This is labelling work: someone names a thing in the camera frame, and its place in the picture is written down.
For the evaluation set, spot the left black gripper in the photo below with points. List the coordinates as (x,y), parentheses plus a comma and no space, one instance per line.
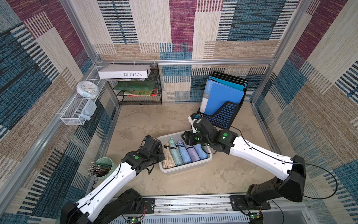
(160,153)

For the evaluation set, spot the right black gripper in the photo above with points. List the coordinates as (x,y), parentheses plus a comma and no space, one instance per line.
(189,137)

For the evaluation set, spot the beige umbrella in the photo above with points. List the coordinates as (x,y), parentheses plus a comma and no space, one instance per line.
(168,162)

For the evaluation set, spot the lavender umbrella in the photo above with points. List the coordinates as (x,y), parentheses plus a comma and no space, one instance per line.
(192,153)

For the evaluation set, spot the grey green umbrella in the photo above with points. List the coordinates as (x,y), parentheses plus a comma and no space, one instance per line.
(175,153)

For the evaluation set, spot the light blue umbrella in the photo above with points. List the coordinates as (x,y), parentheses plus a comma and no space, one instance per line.
(183,152)

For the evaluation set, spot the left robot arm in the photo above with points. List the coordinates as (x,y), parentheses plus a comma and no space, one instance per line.
(98,207)

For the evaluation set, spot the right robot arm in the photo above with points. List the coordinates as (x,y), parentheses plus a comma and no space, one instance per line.
(289,173)

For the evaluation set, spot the white folio box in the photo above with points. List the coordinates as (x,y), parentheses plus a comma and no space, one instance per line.
(119,71)

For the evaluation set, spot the black mesh file holder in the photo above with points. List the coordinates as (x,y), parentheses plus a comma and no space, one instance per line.
(224,117)

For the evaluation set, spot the green pen cup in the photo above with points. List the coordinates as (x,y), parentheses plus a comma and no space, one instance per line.
(102,168)

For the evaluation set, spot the teal file folder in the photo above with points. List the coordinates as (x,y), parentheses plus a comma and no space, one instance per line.
(234,84)

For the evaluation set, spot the green book on shelf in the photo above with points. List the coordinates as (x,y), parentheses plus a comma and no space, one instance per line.
(135,85)

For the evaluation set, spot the light blue cloth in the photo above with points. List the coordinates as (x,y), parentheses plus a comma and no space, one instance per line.
(87,111)

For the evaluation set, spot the white round clock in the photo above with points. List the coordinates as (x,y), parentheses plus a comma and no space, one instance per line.
(87,89)

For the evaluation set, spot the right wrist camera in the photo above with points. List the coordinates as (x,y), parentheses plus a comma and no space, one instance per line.
(192,118)

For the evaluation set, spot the black wire shelf rack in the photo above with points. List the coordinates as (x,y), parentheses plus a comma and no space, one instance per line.
(139,91)

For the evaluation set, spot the white wire wall basket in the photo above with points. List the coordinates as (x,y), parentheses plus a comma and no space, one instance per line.
(70,115)

